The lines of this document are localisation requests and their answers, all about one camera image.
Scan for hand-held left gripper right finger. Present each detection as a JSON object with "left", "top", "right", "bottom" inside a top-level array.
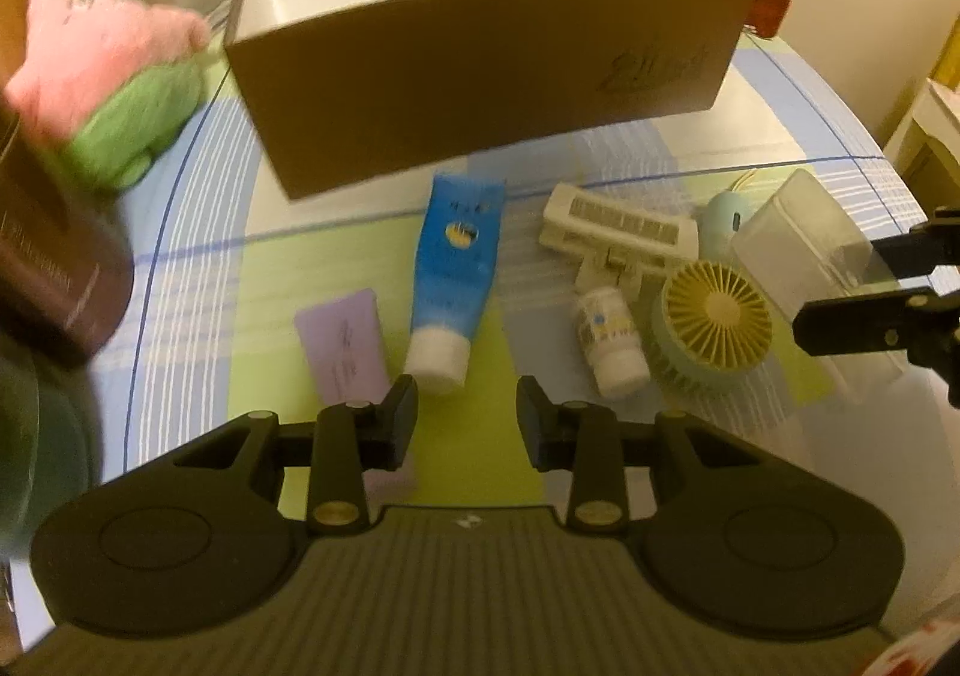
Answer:
[{"left": 516, "top": 376, "right": 758, "bottom": 536}]

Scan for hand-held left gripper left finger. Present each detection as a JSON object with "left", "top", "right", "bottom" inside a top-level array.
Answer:
[{"left": 176, "top": 373, "right": 419, "bottom": 536}]

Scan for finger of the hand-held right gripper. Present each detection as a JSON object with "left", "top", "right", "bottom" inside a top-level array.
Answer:
[
  {"left": 793, "top": 289, "right": 960, "bottom": 356},
  {"left": 870, "top": 203, "right": 960, "bottom": 283}
]

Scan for purple tube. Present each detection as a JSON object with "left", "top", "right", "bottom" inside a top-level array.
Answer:
[{"left": 294, "top": 288, "right": 417, "bottom": 493}]

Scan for clear plastic case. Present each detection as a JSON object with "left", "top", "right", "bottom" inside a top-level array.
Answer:
[{"left": 731, "top": 167, "right": 912, "bottom": 407}]

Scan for small white pill bottle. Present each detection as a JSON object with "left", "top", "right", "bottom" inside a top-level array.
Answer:
[{"left": 574, "top": 284, "right": 652, "bottom": 399}]

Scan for mint handheld fan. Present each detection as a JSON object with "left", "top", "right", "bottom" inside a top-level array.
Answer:
[{"left": 646, "top": 261, "right": 773, "bottom": 398}]

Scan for mint oval device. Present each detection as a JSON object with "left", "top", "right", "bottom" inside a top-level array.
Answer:
[{"left": 701, "top": 169, "right": 758, "bottom": 261}]

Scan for blue tube with white cap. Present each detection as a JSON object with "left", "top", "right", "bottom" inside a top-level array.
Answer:
[{"left": 403, "top": 173, "right": 507, "bottom": 396}]

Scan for white brush head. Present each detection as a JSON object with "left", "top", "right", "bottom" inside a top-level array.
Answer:
[{"left": 538, "top": 183, "right": 700, "bottom": 294}]

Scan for brown cardboard box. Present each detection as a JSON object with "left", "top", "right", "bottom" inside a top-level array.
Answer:
[{"left": 225, "top": 0, "right": 755, "bottom": 202}]

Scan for white chair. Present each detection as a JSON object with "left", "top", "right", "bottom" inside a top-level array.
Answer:
[{"left": 881, "top": 76, "right": 960, "bottom": 197}]

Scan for red white patterned cloth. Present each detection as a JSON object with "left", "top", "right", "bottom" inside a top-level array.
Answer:
[{"left": 862, "top": 616, "right": 960, "bottom": 676}]

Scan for dark red canister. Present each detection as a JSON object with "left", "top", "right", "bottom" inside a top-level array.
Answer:
[{"left": 0, "top": 98, "right": 136, "bottom": 369}]

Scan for pink starfish plush toy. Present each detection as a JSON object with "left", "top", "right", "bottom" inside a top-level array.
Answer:
[{"left": 4, "top": 0, "right": 215, "bottom": 189}]

